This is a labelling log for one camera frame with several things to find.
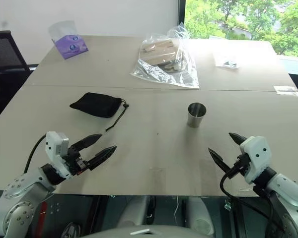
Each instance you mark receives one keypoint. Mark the stainless steel cup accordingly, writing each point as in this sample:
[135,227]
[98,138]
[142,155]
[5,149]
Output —
[196,115]

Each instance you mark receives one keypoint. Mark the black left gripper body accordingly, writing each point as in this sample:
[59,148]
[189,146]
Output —
[75,161]

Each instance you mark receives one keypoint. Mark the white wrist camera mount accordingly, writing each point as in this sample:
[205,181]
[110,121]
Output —
[257,156]
[55,148]

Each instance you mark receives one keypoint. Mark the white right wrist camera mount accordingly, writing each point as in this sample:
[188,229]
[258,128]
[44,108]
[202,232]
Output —
[257,156]

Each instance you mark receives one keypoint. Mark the clear tape piece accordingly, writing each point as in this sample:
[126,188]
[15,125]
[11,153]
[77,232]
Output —
[286,89]

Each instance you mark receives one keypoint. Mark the purple tissue pack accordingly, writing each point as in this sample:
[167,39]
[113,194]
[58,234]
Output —
[69,41]

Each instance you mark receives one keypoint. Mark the grey robot torso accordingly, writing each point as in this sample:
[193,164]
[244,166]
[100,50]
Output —
[149,228]

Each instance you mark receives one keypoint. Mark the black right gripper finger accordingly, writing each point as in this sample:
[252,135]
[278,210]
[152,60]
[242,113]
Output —
[236,138]
[218,158]

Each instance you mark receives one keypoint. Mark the small clear packet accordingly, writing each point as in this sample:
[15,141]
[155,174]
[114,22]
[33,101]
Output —
[227,60]

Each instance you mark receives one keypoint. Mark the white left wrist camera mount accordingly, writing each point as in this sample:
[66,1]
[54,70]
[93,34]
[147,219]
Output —
[55,148]

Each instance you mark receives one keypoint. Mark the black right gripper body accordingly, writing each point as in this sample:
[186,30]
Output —
[241,164]

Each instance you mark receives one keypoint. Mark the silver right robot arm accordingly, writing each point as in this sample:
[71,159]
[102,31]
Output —
[281,198]

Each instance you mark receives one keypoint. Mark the black mesh office chair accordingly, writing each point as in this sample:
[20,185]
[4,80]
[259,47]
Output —
[8,72]

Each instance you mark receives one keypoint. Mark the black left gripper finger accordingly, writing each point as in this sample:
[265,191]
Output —
[103,155]
[88,141]

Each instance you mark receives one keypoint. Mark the clear plastic bag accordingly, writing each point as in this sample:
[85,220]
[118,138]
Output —
[167,59]

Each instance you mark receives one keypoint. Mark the wooden blocks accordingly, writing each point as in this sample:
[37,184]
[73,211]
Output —
[161,53]

